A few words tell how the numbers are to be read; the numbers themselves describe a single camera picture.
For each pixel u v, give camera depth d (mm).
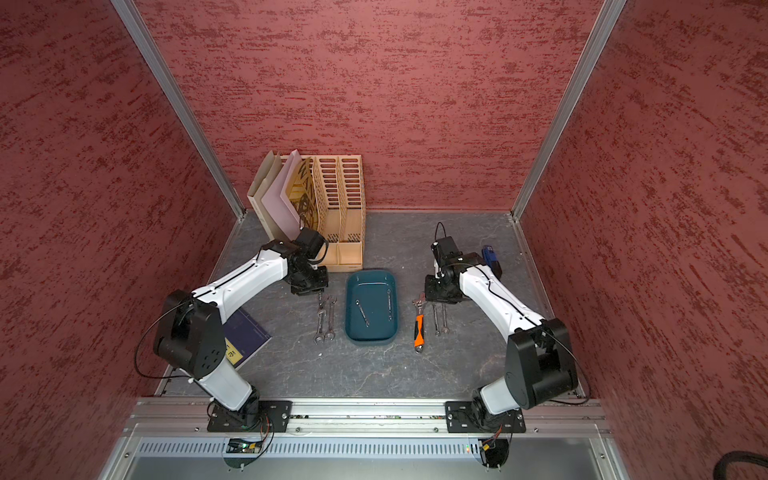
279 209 898
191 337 455
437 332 895
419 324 897
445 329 900
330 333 882
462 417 738
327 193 1141
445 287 711
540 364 427
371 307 948
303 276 739
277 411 755
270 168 918
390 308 943
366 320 900
